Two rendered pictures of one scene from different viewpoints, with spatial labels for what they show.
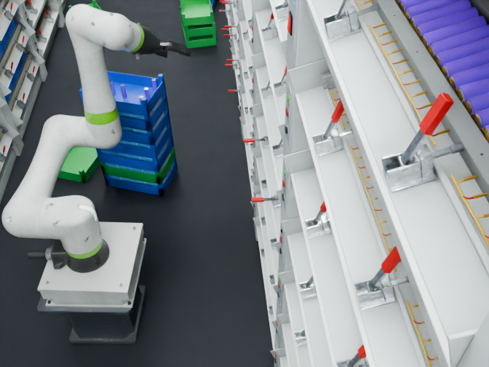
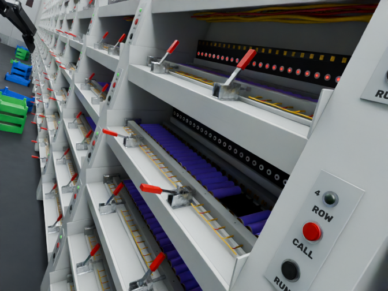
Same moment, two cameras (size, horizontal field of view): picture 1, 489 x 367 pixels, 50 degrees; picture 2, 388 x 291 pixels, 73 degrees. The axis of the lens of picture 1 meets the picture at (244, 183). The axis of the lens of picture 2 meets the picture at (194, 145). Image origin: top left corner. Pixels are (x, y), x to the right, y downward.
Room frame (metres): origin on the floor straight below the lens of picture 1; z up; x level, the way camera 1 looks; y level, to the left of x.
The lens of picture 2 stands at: (0.69, 0.15, 0.87)
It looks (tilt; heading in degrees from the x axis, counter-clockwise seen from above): 11 degrees down; 327
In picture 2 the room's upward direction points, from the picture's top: 23 degrees clockwise
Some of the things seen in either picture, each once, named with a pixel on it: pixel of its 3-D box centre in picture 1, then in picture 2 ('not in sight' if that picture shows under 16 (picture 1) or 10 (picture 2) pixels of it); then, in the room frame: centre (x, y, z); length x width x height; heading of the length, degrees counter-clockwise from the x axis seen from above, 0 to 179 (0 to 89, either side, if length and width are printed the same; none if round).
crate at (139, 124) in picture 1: (126, 105); not in sight; (1.89, 0.51, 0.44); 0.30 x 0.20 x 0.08; 73
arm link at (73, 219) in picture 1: (73, 225); not in sight; (1.11, 0.55, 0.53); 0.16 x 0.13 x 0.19; 86
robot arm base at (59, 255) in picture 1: (68, 250); not in sight; (1.10, 0.60, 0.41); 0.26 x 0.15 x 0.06; 92
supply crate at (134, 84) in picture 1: (123, 89); not in sight; (1.89, 0.51, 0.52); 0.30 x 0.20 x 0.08; 73
